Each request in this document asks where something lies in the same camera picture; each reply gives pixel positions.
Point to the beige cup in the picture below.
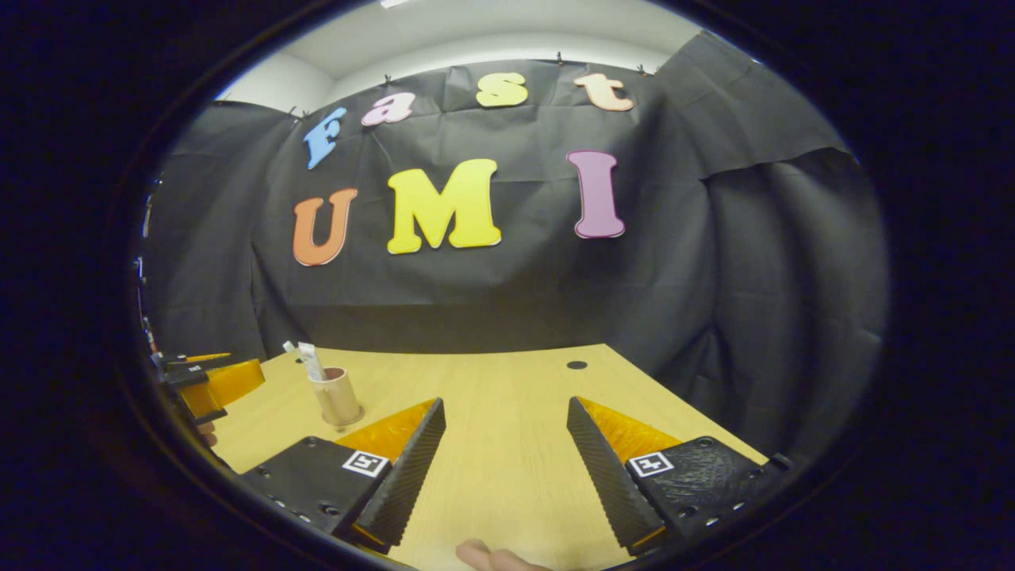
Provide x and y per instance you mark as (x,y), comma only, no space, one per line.
(339,396)

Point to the white toothpaste tube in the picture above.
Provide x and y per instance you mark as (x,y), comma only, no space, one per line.
(312,363)

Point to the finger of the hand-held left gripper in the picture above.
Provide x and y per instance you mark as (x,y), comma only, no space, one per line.
(190,358)
(234,381)

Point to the black backdrop cloth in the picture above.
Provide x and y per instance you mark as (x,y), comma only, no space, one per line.
(634,277)

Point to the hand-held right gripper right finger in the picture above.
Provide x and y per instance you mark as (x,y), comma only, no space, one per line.
(607,476)

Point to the pale green toothbrush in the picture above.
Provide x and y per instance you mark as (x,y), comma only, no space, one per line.
(290,347)

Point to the wooden desktop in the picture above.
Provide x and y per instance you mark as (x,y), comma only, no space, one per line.
(507,396)

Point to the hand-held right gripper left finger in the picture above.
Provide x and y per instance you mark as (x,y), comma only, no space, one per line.
(404,476)

